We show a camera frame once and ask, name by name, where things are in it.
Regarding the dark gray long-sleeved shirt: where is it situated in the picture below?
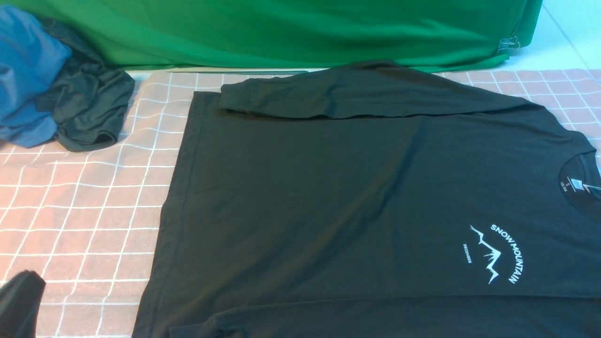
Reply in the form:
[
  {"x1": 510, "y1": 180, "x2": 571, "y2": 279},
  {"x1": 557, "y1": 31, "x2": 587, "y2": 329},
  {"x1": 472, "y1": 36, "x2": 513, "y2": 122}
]
[{"x1": 132, "y1": 61, "x2": 601, "y2": 338}]

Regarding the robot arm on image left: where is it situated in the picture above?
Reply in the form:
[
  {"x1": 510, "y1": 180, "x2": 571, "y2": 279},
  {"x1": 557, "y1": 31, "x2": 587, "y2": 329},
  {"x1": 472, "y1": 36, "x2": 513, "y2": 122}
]
[{"x1": 0, "y1": 270, "x2": 46, "y2": 338}]

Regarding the green backdrop cloth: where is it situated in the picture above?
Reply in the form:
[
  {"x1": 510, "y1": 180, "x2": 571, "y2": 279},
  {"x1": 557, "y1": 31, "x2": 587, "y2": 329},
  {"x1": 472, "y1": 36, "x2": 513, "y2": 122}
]
[{"x1": 1, "y1": 0, "x2": 542, "y2": 73}]

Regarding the pink grid tablecloth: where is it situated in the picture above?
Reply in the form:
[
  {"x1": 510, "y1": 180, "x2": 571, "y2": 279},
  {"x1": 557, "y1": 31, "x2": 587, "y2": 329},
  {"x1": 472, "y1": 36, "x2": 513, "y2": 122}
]
[{"x1": 0, "y1": 69, "x2": 601, "y2": 338}]

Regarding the dark crumpled garment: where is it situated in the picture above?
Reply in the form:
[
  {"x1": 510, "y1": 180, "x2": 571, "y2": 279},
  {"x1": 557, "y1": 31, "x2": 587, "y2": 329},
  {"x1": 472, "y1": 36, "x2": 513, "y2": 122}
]
[{"x1": 34, "y1": 18, "x2": 135, "y2": 152}]

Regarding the metal binder clip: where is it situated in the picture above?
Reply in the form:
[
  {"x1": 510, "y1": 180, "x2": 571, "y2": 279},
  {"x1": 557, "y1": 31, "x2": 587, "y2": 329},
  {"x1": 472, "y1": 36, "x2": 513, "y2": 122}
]
[{"x1": 497, "y1": 36, "x2": 520, "y2": 54}]

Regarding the blue crumpled garment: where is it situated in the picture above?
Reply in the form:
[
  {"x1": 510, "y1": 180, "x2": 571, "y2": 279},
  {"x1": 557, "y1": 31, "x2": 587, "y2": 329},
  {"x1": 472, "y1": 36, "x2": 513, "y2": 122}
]
[{"x1": 0, "y1": 6, "x2": 72, "y2": 148}]

